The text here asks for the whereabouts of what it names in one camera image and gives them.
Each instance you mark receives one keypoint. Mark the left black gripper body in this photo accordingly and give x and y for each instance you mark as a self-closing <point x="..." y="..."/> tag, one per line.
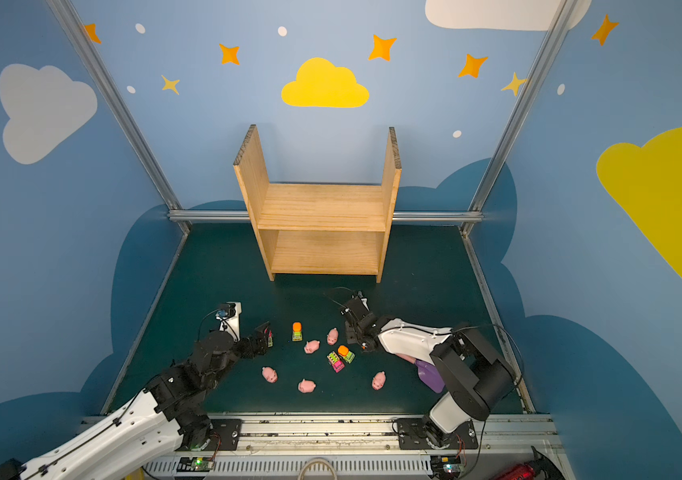
<point x="255" y="343"/>

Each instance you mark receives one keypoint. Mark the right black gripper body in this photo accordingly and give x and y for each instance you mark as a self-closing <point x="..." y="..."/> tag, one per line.
<point x="355" y="318"/>

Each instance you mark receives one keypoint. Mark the pink pig toy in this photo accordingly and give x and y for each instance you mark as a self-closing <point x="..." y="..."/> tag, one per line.
<point x="332" y="336"/>
<point x="306" y="386"/>
<point x="378" y="380"/>
<point x="269" y="374"/>
<point x="312" y="346"/>

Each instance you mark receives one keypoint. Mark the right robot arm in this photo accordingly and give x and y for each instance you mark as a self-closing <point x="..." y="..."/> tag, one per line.
<point x="472" y="375"/>

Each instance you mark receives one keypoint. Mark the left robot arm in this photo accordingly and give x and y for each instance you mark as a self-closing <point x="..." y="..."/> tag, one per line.
<point x="167" y="414"/>

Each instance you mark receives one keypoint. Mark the wooden shelf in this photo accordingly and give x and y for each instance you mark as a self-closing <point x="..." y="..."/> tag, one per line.
<point x="318" y="229"/>

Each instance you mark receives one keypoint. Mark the magenta green toy truck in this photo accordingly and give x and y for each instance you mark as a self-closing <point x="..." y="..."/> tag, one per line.
<point x="335" y="361"/>

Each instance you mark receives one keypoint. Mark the orange cab green truck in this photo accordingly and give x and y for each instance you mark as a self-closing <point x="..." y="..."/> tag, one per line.
<point x="297" y="332"/>

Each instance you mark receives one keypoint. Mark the purple pink toy shovel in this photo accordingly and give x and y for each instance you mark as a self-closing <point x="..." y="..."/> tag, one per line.
<point x="428" y="375"/>

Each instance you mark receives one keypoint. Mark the red black tool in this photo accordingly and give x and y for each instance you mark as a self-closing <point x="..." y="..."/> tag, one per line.
<point x="540" y="467"/>

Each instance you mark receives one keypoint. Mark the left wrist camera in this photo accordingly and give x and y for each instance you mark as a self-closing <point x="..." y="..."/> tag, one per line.
<point x="228" y="315"/>

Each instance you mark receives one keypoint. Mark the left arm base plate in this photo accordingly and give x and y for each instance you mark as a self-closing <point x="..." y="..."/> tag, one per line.
<point x="214" y="434"/>

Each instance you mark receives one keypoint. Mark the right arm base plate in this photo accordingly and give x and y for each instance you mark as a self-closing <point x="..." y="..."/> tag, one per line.
<point x="423" y="434"/>

